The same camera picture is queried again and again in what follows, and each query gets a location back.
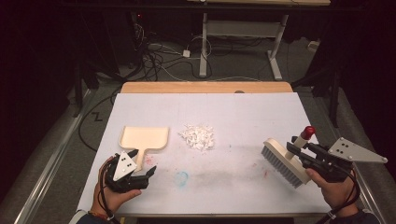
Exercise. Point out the cream brush with red tip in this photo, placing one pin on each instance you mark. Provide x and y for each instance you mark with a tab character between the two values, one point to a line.
286	163

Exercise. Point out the black metal stand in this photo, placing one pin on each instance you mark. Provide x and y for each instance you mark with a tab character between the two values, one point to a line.
333	99
77	93

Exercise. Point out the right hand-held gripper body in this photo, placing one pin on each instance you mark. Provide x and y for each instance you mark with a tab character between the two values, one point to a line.
351	152

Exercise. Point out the white-legged desk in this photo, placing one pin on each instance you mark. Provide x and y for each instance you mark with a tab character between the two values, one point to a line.
239	29

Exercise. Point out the person's right hand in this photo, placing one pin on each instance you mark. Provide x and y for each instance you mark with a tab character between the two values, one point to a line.
339	193

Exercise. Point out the white power adapter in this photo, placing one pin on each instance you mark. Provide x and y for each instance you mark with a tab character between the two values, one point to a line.
186	53

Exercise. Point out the person's left hand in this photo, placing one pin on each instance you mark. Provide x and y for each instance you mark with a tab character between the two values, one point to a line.
106	199

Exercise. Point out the white table cover sheet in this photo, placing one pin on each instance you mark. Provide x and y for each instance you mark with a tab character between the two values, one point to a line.
218	118

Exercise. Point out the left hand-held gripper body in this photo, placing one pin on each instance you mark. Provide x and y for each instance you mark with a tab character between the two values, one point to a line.
124	168

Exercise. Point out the metal floor rail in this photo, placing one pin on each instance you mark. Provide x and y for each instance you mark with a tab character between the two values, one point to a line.
49	161
367	193

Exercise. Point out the cream plastic dustpan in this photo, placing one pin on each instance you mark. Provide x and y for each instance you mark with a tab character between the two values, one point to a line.
143	138

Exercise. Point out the small white floor box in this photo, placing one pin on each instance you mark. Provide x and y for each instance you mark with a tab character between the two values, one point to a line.
313	46

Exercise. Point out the pile of white paper scraps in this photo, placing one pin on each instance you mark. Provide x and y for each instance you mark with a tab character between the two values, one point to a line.
197	137

